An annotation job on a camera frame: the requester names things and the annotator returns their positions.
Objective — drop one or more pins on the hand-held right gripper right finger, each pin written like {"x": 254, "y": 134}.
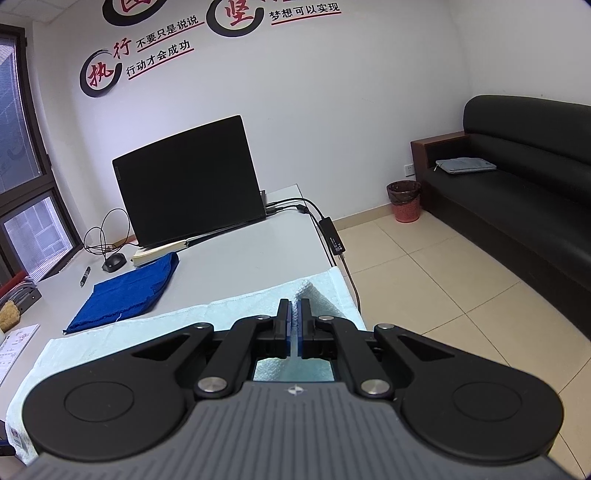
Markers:
{"x": 303, "y": 323}

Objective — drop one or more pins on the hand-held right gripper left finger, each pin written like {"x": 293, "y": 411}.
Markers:
{"x": 287, "y": 323}

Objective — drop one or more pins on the white towel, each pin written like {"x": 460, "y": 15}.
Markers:
{"x": 194, "y": 318}

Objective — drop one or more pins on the blue towel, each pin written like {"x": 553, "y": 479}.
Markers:
{"x": 127, "y": 290}

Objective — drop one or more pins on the black usb hub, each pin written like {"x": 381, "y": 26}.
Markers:
{"x": 333, "y": 235}

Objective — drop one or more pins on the beige notebook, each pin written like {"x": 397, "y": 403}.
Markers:
{"x": 157, "y": 254}

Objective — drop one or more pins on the red waste basket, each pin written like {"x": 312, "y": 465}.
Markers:
{"x": 405, "y": 200}

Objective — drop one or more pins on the black laptop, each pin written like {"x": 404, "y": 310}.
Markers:
{"x": 184, "y": 180}

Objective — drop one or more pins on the black computer mouse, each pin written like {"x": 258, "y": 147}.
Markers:
{"x": 113, "y": 261}

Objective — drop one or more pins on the black marker pen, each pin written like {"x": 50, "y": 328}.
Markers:
{"x": 85, "y": 276}

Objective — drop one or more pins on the grey laptop sleeve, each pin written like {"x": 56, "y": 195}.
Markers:
{"x": 464, "y": 165}

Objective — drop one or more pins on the black leather sofa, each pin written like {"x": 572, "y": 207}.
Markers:
{"x": 517, "y": 203}

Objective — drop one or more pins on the grey file tray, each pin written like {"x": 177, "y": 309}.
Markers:
{"x": 21, "y": 295}

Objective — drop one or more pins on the white paper sheet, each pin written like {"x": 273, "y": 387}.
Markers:
{"x": 14, "y": 350}

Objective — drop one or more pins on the window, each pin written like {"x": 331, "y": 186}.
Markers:
{"x": 23, "y": 175}

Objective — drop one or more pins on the wall socket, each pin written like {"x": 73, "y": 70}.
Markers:
{"x": 409, "y": 170}

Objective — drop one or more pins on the wall lettering decal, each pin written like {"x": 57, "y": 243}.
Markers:
{"x": 184, "y": 41}

